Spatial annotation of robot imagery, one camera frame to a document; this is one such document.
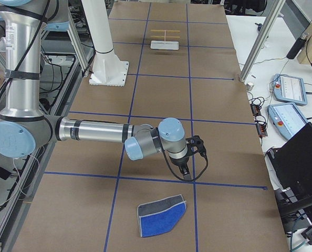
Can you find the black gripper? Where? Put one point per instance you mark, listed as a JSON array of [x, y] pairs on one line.
[[179, 163]]

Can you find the blue and grey towel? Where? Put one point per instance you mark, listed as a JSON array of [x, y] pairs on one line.
[[161, 216]]

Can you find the small silver cylinder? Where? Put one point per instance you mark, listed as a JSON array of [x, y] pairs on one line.
[[249, 86]]

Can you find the black computer monitor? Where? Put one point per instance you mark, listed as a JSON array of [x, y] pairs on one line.
[[293, 162]]

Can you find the near blue teach pendant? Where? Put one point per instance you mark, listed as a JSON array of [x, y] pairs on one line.
[[287, 118]]

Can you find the blue teach pendant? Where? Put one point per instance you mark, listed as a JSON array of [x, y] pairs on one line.
[[287, 118], [289, 89]]

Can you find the far blue teach pendant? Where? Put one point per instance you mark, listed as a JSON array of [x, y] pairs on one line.
[[289, 89]]

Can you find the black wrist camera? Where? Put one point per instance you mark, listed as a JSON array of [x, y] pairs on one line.
[[195, 145]]

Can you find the white camera mast pedestal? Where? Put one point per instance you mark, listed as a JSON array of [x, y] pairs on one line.
[[107, 68]]

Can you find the aluminium frame post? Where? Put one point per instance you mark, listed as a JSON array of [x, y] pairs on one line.
[[261, 37]]

